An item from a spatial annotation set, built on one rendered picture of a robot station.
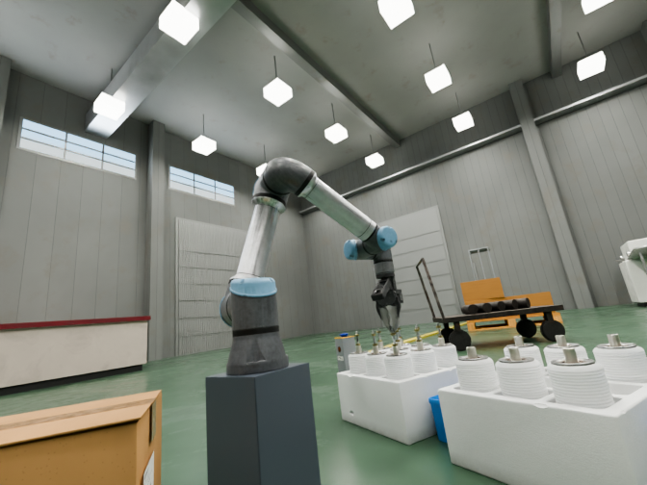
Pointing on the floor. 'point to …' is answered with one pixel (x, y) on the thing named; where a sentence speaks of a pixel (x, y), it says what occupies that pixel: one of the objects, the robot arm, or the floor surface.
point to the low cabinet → (69, 351)
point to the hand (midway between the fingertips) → (391, 328)
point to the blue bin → (438, 418)
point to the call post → (345, 352)
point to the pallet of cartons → (481, 290)
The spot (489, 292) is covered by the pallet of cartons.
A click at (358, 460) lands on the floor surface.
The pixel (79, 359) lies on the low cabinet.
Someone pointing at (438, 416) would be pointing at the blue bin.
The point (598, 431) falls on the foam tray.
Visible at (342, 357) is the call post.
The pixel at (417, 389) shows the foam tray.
